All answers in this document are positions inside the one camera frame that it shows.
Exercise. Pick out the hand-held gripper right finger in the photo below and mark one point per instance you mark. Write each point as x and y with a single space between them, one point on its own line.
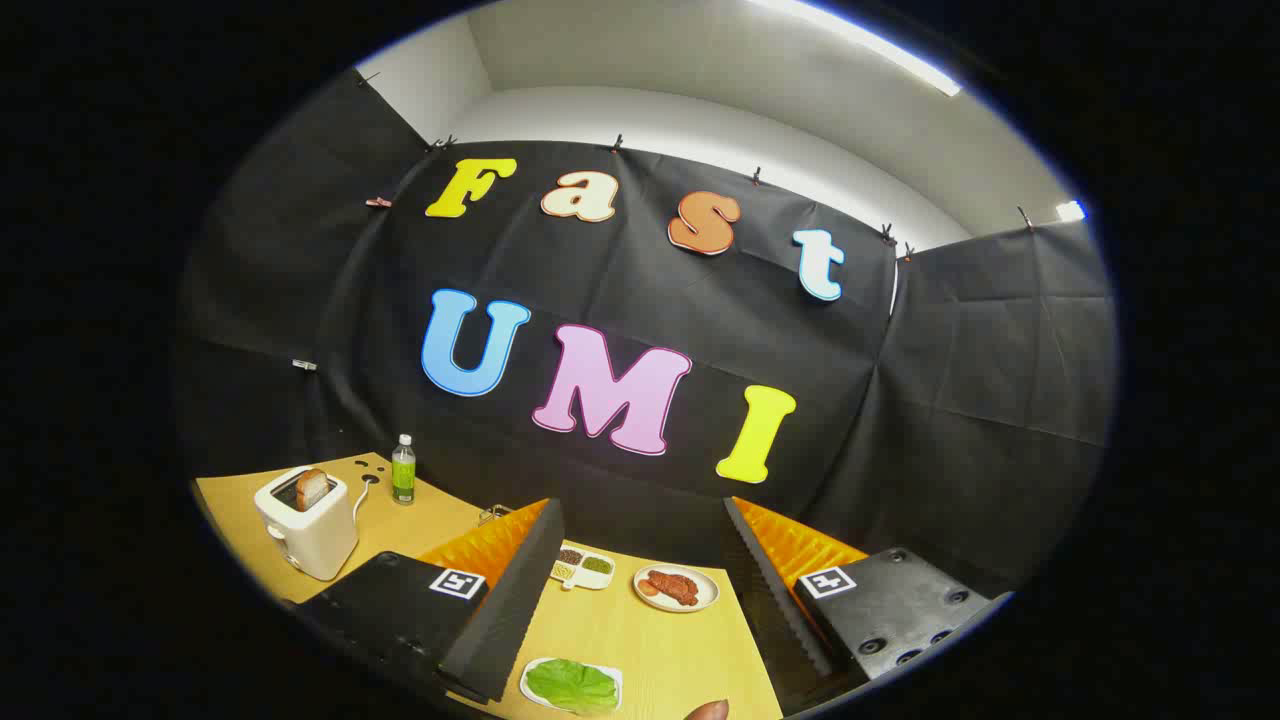
775 600

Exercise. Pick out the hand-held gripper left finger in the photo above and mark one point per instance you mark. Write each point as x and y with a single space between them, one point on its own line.
510 620

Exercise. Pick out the green lettuce leaf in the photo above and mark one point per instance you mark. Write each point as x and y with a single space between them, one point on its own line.
570 685

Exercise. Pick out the toasted bread slice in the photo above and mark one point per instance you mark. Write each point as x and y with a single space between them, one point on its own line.
312 490

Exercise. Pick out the white round meat plate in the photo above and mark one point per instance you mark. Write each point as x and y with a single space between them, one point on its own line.
708 585

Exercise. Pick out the white divided condiment dish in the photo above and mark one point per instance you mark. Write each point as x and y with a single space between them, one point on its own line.
590 579

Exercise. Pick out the brown cooked meat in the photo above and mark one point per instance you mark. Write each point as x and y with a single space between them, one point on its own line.
675 587

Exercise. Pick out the white square plate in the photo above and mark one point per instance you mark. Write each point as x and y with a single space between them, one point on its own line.
614 672

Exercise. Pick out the green label water bottle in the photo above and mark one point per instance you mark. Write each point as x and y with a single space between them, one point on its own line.
403 480

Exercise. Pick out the white toaster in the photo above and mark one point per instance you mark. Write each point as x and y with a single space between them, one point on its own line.
320 545

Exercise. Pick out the black backdrop cloth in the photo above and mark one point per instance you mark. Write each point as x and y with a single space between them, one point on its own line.
700 320

